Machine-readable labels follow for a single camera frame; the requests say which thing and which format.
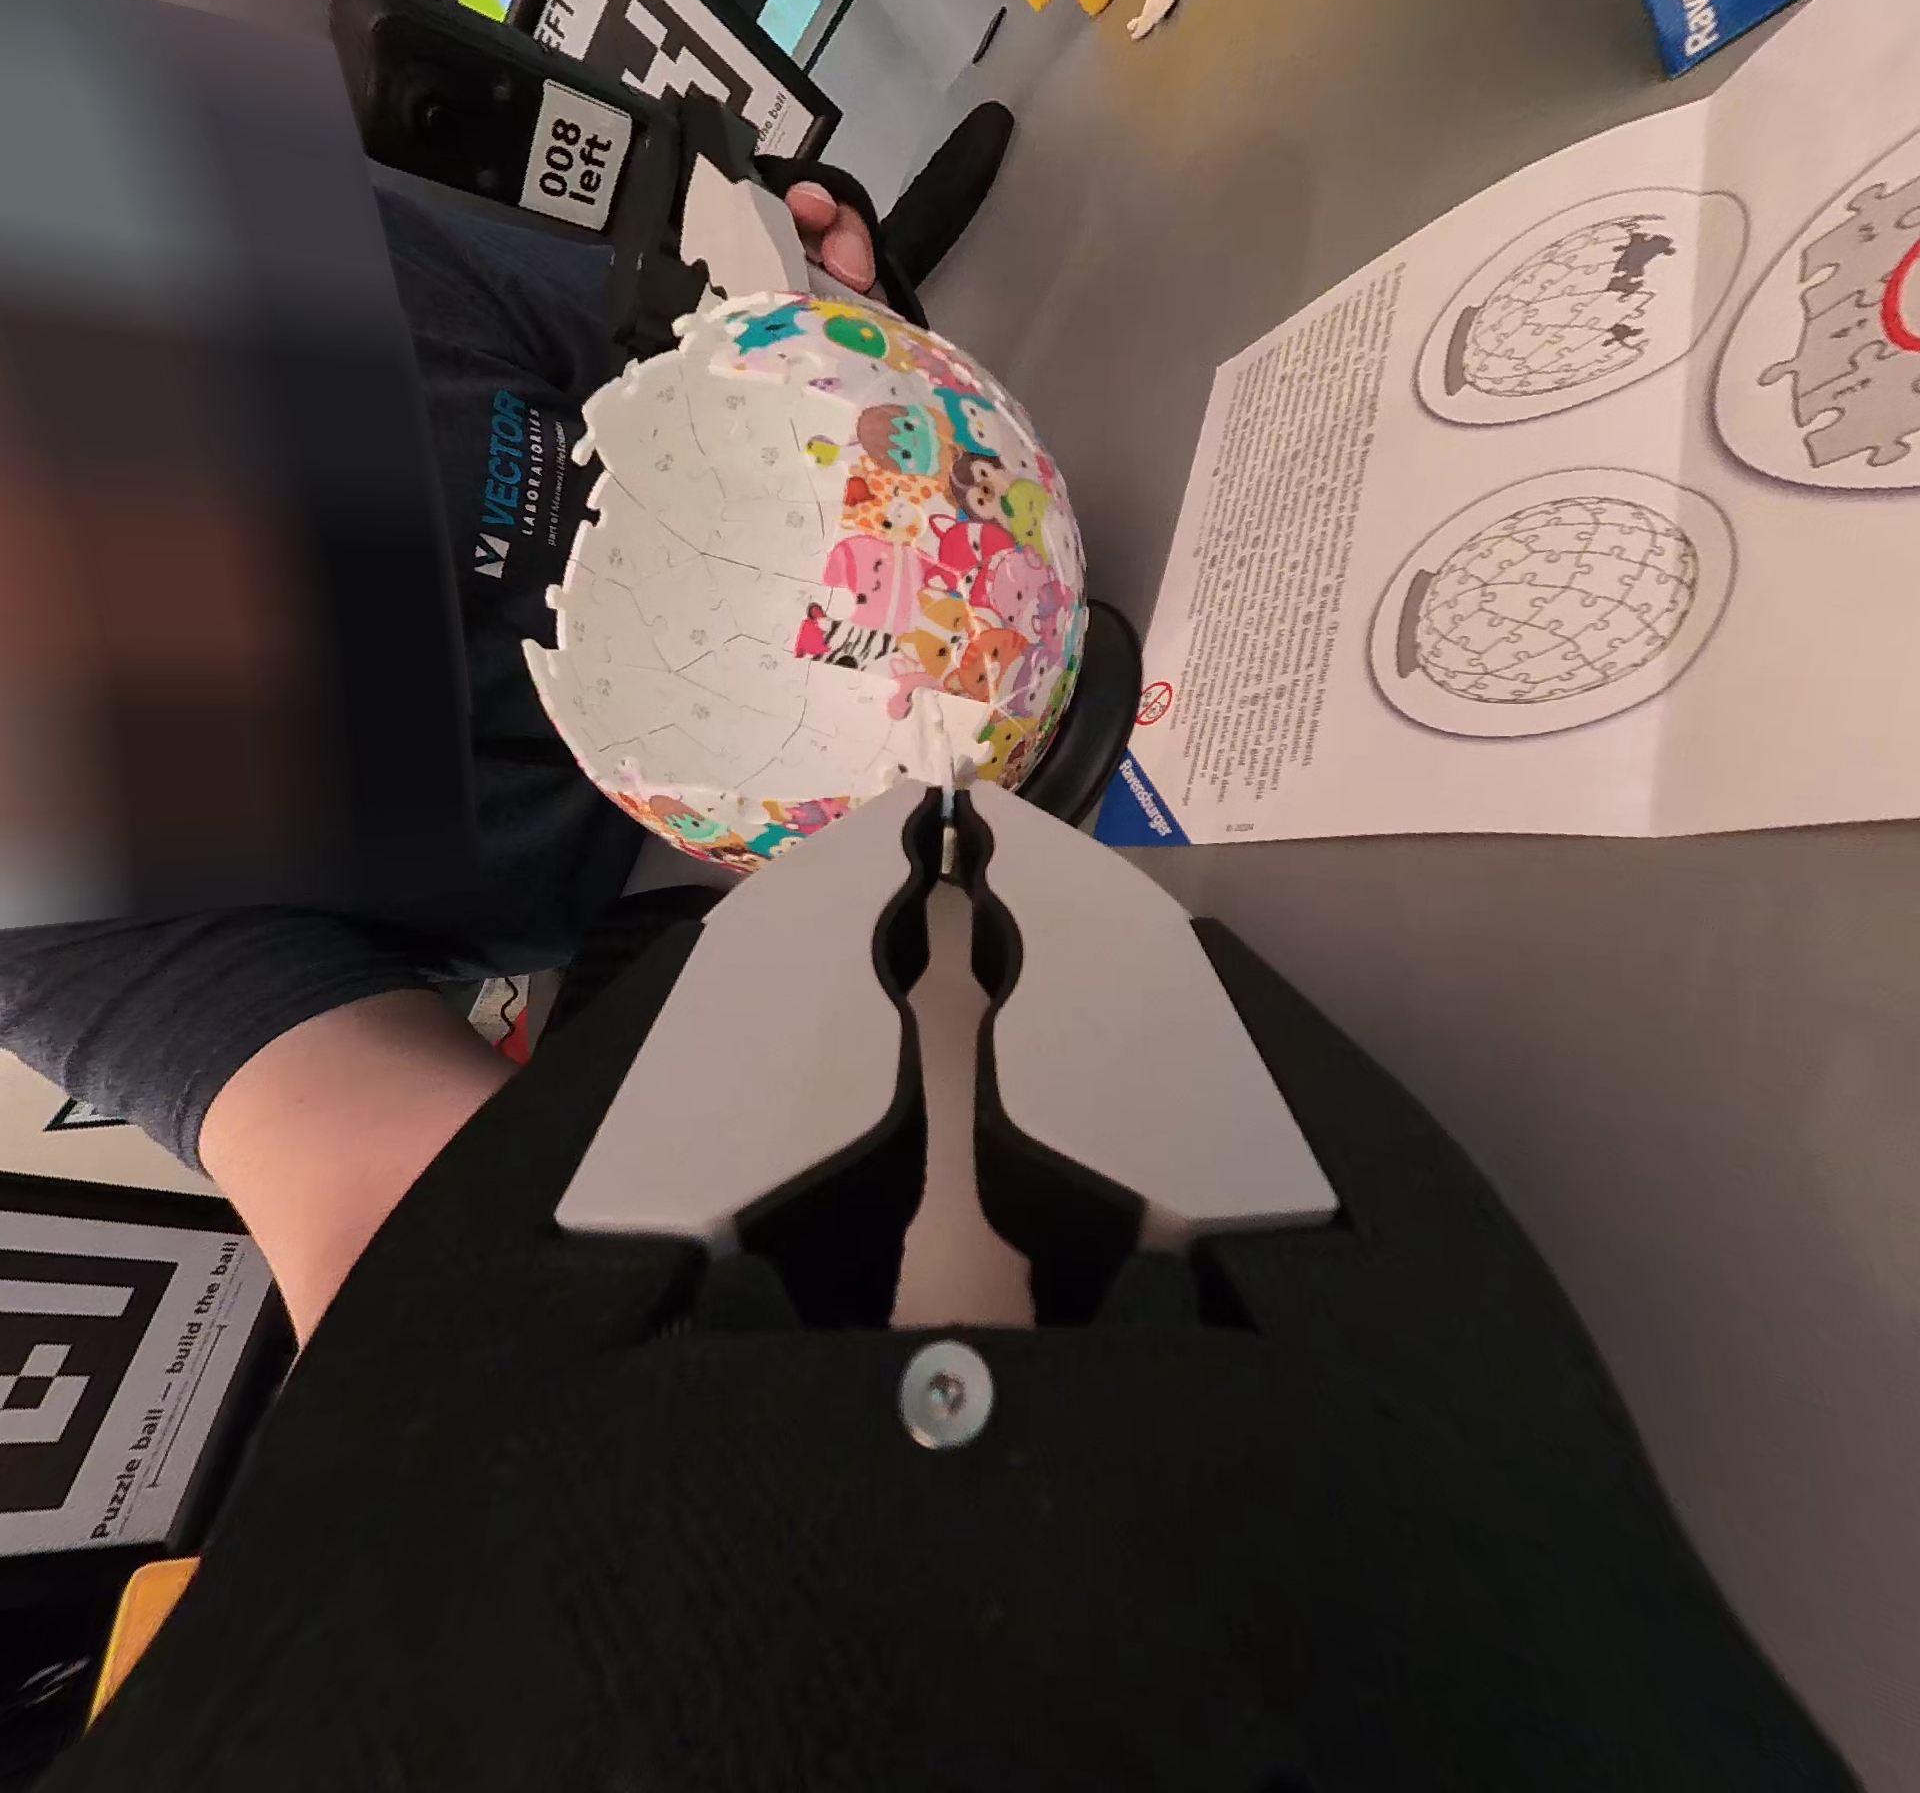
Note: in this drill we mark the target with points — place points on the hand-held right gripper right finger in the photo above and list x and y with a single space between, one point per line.
1139 1058

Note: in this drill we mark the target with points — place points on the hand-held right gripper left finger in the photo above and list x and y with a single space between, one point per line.
751 1058

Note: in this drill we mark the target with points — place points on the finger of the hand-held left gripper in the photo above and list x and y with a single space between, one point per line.
735 233

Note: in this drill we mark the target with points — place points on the colourful puzzle ball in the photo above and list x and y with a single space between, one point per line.
720 578

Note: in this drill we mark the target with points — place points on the person's right forearm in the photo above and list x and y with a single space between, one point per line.
346 1164

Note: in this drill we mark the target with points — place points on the white puzzle piece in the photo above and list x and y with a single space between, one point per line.
1157 4

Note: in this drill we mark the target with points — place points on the person's left hand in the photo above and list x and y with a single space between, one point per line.
837 241

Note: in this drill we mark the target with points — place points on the framed marker sign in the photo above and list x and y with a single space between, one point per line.
103 1374
658 9

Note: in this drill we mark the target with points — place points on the person in dark shirt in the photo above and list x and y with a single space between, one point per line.
225 1013

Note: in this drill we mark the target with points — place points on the folded paper instruction sheet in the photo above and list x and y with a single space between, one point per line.
1500 368

